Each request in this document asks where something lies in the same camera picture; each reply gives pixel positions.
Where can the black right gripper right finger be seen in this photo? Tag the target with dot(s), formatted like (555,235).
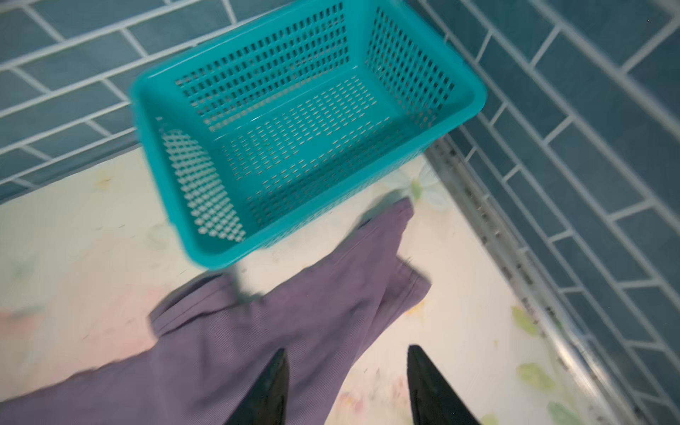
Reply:
(433,401)

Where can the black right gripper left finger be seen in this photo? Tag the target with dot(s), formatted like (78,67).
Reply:
(266,401)

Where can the purple trousers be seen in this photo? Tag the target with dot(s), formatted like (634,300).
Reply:
(211,347)

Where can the teal plastic basket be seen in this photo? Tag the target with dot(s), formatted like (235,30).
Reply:
(256,133)

